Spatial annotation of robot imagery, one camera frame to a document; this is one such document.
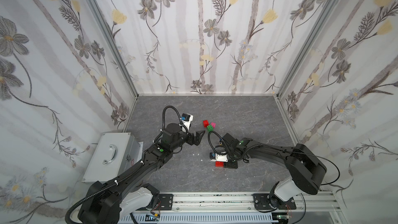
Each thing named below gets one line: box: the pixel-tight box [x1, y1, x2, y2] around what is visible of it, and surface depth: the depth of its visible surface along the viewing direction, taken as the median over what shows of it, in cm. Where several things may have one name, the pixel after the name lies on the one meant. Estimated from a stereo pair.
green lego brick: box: [206, 124, 215, 134], surface depth 100 cm
